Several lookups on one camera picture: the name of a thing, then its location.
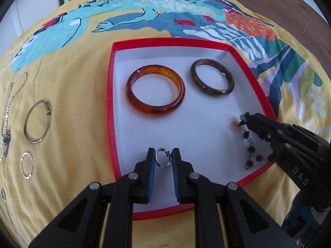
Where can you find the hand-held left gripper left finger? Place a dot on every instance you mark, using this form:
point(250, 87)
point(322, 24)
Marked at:
point(151, 177)

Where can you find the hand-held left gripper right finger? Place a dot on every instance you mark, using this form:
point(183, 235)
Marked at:
point(175, 177)

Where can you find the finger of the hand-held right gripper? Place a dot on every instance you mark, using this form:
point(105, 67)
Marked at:
point(261, 133)
point(271, 123)

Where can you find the red jewelry box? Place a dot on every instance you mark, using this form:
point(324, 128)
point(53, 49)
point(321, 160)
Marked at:
point(206, 116)

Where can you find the thin silver bangle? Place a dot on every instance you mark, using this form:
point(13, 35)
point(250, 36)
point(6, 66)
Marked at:
point(48, 108)

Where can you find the dark brown bangle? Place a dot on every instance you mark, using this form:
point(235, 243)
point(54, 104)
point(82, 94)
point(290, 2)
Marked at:
point(231, 82)

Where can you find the amber resin bangle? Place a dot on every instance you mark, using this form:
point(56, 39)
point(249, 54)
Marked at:
point(155, 112)

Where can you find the yellow printed blanket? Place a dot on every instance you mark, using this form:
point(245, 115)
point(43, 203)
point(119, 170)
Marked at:
point(77, 69)

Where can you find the white door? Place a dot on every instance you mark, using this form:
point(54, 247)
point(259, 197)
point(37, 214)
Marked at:
point(33, 2)

